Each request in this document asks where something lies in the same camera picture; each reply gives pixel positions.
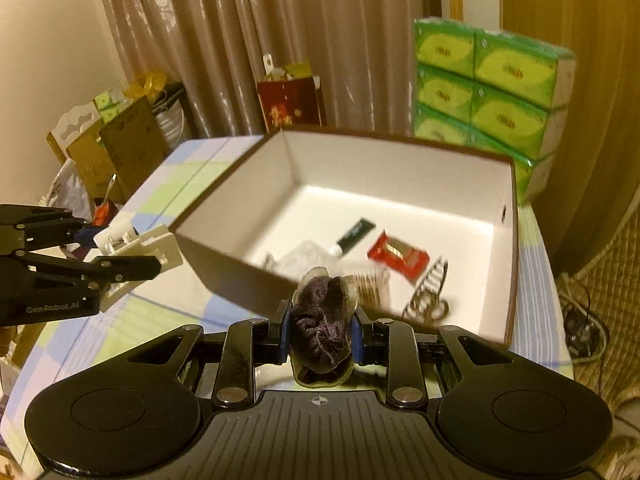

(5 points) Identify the yellow plastic bag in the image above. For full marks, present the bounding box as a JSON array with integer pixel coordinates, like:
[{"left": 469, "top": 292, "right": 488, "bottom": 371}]
[{"left": 124, "top": 72, "right": 167, "bottom": 102}]

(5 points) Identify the green and white pack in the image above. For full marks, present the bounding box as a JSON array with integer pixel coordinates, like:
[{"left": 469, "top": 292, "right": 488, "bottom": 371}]
[{"left": 94, "top": 89, "right": 127, "bottom": 122}]

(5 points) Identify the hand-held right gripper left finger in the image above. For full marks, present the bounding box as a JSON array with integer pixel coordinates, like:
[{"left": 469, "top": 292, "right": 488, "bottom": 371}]
[{"left": 127, "top": 300, "right": 297, "bottom": 409}]

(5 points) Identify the black tube with white cap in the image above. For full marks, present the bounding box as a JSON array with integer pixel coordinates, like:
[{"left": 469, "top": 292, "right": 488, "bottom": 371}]
[{"left": 328, "top": 217, "right": 376, "bottom": 257}]

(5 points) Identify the stack of green tissue packs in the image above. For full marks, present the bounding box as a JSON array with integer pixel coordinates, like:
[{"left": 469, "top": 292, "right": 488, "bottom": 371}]
[{"left": 412, "top": 17, "right": 577, "bottom": 207}]

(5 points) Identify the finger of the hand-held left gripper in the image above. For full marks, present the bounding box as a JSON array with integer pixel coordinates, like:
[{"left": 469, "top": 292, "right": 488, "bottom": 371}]
[
  {"left": 20, "top": 253, "right": 164, "bottom": 292},
  {"left": 0, "top": 203, "right": 102, "bottom": 254}
]

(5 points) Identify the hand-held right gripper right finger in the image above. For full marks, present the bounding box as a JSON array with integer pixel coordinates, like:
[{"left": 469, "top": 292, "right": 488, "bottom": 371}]
[{"left": 350, "top": 310, "right": 512, "bottom": 409}]

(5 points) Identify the silver spiral hair clip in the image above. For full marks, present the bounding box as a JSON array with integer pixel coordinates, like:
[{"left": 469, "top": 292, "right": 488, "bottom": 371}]
[{"left": 402, "top": 257, "right": 451, "bottom": 324}]

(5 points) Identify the gold hairpins card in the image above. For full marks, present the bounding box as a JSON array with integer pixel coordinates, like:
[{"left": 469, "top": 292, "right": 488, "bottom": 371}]
[{"left": 344, "top": 264, "right": 391, "bottom": 307}]

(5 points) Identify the cardboard carton with white flap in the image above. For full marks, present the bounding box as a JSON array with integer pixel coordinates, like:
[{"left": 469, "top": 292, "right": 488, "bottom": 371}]
[{"left": 47, "top": 102, "right": 120, "bottom": 202}]

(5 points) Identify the brown cardboard carton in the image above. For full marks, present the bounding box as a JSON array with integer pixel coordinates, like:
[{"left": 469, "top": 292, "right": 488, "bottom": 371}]
[{"left": 97, "top": 97, "right": 172, "bottom": 202}]

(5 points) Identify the black floor cable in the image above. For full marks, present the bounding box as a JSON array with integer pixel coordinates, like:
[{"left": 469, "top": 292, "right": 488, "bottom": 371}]
[{"left": 559, "top": 279, "right": 613, "bottom": 364}]

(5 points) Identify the bag of cotton swabs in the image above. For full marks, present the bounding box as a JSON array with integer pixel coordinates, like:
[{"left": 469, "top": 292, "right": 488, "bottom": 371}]
[{"left": 264, "top": 240, "right": 332, "bottom": 277}]

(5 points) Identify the clear plastic bag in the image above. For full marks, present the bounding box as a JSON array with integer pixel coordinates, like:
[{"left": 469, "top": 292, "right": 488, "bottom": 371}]
[{"left": 42, "top": 159, "right": 95, "bottom": 212}]

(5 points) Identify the red gift bag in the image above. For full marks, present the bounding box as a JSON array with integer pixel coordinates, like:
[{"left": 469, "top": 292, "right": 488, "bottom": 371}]
[{"left": 256, "top": 54, "right": 329, "bottom": 134}]

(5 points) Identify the red packet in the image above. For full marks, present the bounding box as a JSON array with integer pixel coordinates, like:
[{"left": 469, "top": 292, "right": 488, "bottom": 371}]
[{"left": 366, "top": 231, "right": 431, "bottom": 281}]

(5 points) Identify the brown cardboard box white inside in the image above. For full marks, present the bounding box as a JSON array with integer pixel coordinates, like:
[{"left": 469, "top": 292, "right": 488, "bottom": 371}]
[{"left": 168, "top": 127, "right": 519, "bottom": 351}]

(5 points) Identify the beige curtain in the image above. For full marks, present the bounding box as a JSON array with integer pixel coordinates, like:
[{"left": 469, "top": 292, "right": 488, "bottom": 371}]
[{"left": 92, "top": 0, "right": 442, "bottom": 142}]

